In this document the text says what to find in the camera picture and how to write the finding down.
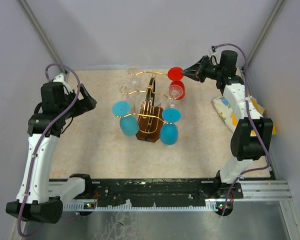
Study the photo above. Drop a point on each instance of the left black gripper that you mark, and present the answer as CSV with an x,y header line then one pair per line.
x,y
86,104

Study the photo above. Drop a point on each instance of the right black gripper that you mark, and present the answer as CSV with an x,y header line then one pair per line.
x,y
194,72

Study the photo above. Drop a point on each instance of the red plastic wine glass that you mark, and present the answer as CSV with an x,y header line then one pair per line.
x,y
175,75

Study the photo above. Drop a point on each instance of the clear wine glass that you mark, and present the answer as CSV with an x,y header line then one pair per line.
x,y
133,71
126,88
174,92

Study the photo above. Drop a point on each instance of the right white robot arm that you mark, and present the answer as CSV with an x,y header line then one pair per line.
x,y
251,139

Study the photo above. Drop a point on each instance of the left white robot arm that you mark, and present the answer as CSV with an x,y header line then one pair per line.
x,y
34,202

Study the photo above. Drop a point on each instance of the left blue wine glass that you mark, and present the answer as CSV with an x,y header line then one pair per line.
x,y
127,122

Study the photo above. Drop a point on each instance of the blue wine glass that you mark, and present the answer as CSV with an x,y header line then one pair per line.
x,y
127,122
169,132

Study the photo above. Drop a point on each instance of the right blue wine glass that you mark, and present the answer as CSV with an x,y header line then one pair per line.
x,y
169,132

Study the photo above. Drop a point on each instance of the patterned yellow cloth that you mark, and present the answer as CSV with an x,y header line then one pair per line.
x,y
225,112

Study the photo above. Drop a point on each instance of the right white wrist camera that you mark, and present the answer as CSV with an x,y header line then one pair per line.
x,y
213,51

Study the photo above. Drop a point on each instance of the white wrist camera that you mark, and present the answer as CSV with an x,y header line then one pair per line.
x,y
213,51
62,78

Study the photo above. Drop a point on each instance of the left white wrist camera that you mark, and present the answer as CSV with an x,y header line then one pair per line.
x,y
62,78

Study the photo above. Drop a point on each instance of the gold wire glass rack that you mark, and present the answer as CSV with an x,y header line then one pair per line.
x,y
147,109

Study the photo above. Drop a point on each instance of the left aluminium corner post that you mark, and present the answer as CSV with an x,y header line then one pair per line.
x,y
43,36

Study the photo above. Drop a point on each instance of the aluminium corner post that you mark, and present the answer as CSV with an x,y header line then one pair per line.
x,y
270,22
43,36

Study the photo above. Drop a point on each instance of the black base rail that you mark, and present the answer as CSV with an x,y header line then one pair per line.
x,y
175,195

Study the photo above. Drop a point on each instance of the right aluminium corner post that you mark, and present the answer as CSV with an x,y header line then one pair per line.
x,y
270,22

